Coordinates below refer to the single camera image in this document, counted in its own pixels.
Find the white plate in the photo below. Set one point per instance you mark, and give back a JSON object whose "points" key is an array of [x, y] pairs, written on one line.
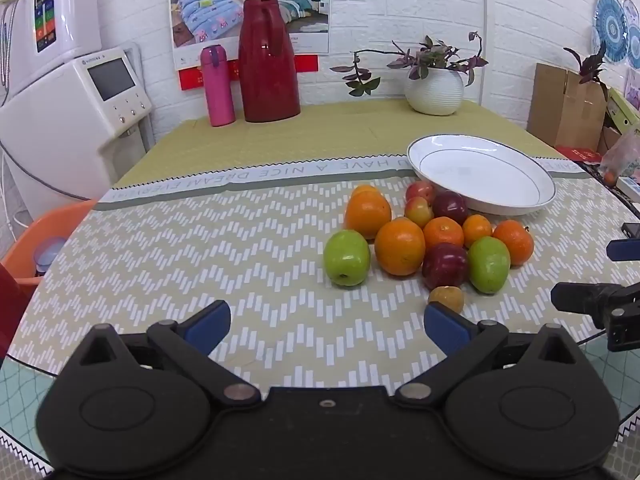
{"points": [[480, 170]]}

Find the medium blue wall plate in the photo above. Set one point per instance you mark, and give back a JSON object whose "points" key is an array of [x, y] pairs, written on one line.
{"points": [[635, 47]]}

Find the purple plant in white pot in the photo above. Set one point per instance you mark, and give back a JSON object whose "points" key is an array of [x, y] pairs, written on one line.
{"points": [[434, 92]]}

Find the small brownish yellow fruit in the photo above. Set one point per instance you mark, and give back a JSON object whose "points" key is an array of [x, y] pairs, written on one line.
{"points": [[446, 298]]}

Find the small blue wall plate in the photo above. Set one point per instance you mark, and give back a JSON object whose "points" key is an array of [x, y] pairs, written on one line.
{"points": [[632, 12]]}

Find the elongated green apple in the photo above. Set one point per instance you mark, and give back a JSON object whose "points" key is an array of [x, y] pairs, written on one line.
{"points": [[489, 265]]}

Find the pink bottle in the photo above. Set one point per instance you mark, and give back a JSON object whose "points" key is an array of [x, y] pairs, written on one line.
{"points": [[220, 95]]}

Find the bedding wall poster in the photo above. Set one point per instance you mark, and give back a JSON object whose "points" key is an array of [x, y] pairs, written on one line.
{"points": [[305, 10], [210, 5]]}

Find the dark red apple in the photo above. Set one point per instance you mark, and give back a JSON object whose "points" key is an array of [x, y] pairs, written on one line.
{"points": [[450, 207], [445, 266]]}

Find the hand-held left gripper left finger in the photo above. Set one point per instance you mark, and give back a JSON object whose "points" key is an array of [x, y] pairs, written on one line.
{"points": [[207, 327]]}

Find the clear plastic bag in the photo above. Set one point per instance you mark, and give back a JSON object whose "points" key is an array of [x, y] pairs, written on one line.
{"points": [[622, 160]]}

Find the white wall conduit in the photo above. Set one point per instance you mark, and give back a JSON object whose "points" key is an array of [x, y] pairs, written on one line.
{"points": [[484, 30]]}

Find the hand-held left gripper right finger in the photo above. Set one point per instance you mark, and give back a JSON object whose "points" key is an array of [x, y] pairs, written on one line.
{"points": [[445, 327]]}

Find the orange plastic chair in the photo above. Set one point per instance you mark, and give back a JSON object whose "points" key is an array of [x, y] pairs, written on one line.
{"points": [[30, 240]]}

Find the dark purple plant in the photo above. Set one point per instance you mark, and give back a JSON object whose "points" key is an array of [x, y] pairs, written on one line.
{"points": [[592, 67]]}

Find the white appliance with colourful panel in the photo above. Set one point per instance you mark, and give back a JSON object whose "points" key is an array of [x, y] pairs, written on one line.
{"points": [[70, 0]]}

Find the tangerine with green stem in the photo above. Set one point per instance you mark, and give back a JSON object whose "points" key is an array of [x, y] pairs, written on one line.
{"points": [[513, 242]]}

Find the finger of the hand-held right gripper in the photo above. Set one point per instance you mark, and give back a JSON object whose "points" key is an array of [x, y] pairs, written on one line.
{"points": [[625, 250], [585, 297]]}

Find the red thermos jug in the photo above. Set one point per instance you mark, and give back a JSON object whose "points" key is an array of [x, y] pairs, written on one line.
{"points": [[265, 85]]}

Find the green yellow box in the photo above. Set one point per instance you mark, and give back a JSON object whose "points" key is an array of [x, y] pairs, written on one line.
{"points": [[622, 110]]}

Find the round green apple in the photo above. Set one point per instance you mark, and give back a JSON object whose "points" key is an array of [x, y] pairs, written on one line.
{"points": [[346, 258]]}

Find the black smartphone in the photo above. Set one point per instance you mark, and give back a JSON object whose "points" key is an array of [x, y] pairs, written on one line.
{"points": [[631, 230]]}

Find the large blue wall plate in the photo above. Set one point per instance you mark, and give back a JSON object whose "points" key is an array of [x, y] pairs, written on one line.
{"points": [[610, 27]]}

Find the medium orange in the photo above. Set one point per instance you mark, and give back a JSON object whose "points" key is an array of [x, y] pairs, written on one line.
{"points": [[365, 189]]}

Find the white dispenser with screen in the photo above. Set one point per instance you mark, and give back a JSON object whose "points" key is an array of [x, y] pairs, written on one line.
{"points": [[60, 135]]}

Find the small cardboard box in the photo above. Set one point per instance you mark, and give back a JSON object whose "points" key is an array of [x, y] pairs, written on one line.
{"points": [[609, 141]]}

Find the large orange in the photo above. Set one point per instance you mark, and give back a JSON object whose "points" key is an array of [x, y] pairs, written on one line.
{"points": [[400, 247], [367, 215]]}

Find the flat red box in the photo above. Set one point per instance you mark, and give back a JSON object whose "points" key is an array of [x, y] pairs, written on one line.
{"points": [[577, 155]]}

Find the large cardboard box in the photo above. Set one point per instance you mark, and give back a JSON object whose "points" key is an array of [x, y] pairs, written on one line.
{"points": [[560, 110]]}

